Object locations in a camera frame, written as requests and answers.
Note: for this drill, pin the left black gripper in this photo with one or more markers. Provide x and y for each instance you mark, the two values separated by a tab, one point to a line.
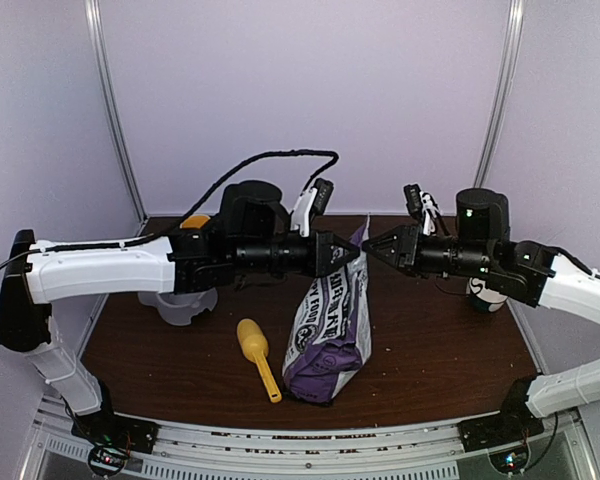
324	240

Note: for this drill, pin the grey double pet feeder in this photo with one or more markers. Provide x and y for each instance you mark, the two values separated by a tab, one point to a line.
179	310

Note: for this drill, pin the front aluminium rail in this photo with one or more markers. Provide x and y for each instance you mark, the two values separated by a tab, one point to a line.
432	450

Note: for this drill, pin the aluminium frame post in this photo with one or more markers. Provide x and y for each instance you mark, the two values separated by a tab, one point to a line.
96	32
504	82

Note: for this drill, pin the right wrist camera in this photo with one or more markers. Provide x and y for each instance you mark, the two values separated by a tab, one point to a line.
422	208

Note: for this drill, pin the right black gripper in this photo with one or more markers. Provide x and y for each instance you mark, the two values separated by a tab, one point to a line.
407	242

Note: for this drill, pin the patterned mug yellow inside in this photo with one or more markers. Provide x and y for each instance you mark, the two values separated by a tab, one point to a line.
196	221

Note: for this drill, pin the left aluminium frame post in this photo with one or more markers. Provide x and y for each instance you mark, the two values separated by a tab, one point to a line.
96	32

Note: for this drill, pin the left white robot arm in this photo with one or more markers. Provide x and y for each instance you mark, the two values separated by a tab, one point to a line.
251	233

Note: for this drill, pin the right aluminium frame post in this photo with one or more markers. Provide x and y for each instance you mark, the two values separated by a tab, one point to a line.
504	82

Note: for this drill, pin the yellow plastic scoop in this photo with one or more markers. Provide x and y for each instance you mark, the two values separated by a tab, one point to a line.
255	348

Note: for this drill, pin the white and blue bowl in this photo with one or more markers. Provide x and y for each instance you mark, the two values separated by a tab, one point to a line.
483	299

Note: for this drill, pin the purple pet food bag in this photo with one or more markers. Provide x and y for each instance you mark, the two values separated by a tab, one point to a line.
330	340

